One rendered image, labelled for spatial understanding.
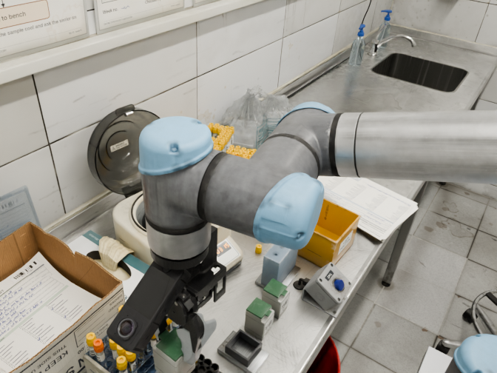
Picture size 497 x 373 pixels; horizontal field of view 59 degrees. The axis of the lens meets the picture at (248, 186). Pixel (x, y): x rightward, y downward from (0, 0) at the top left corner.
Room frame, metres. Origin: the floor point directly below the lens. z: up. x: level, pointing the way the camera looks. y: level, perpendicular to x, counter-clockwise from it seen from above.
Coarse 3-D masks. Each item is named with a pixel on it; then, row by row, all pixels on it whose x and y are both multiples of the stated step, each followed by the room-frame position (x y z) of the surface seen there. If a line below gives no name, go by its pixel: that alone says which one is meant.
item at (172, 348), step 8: (176, 328) 0.40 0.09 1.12; (160, 336) 0.38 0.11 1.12; (168, 336) 0.38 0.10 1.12; (176, 336) 0.38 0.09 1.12; (160, 344) 0.37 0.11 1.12; (168, 344) 0.37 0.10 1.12; (176, 344) 0.37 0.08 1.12; (168, 352) 0.36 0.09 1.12; (176, 352) 0.36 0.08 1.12; (176, 360) 0.35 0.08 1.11
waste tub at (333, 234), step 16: (336, 208) 0.90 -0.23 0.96; (320, 224) 0.92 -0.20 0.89; (336, 224) 0.90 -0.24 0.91; (352, 224) 0.83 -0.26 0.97; (320, 240) 0.78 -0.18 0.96; (336, 240) 0.87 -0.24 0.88; (352, 240) 0.86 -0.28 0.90; (304, 256) 0.80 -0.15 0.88; (320, 256) 0.78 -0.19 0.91; (336, 256) 0.78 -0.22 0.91
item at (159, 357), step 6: (156, 348) 0.37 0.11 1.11; (156, 354) 0.37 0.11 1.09; (162, 354) 0.36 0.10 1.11; (156, 360) 0.37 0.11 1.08; (162, 360) 0.36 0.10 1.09; (168, 360) 0.35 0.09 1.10; (180, 360) 0.35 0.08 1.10; (156, 366) 0.37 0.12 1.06; (162, 366) 0.36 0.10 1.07; (168, 366) 0.35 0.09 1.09; (174, 366) 0.35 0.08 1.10; (180, 366) 0.35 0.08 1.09; (186, 366) 0.36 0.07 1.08; (192, 366) 0.37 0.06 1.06; (162, 372) 0.36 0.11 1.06; (168, 372) 0.35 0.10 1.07; (174, 372) 0.35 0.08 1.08; (180, 372) 0.35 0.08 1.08; (186, 372) 0.36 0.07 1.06
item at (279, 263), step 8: (272, 248) 0.73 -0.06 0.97; (280, 248) 0.73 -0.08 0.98; (264, 256) 0.70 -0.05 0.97; (272, 256) 0.70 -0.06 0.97; (280, 256) 0.70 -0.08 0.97; (288, 256) 0.72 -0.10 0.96; (296, 256) 0.76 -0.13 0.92; (264, 264) 0.70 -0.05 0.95; (272, 264) 0.69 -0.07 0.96; (280, 264) 0.69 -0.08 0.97; (288, 264) 0.73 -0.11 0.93; (264, 272) 0.70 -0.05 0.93; (272, 272) 0.69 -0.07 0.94; (280, 272) 0.69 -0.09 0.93; (288, 272) 0.74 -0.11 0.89; (296, 272) 0.74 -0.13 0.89; (256, 280) 0.71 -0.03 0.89; (264, 280) 0.70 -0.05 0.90; (280, 280) 0.70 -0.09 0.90; (288, 280) 0.72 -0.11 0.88
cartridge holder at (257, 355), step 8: (232, 336) 0.55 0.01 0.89; (240, 336) 0.55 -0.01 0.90; (248, 336) 0.54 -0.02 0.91; (224, 344) 0.53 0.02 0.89; (232, 344) 0.53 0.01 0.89; (240, 344) 0.53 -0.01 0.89; (248, 344) 0.54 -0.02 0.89; (256, 344) 0.53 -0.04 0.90; (224, 352) 0.51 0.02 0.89; (232, 352) 0.50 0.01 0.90; (240, 352) 0.52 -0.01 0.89; (248, 352) 0.52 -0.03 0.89; (256, 352) 0.51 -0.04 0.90; (264, 352) 0.52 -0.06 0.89; (232, 360) 0.50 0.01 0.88; (240, 360) 0.49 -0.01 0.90; (248, 360) 0.49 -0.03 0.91; (256, 360) 0.50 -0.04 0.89; (264, 360) 0.50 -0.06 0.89; (248, 368) 0.48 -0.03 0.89; (256, 368) 0.49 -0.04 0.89
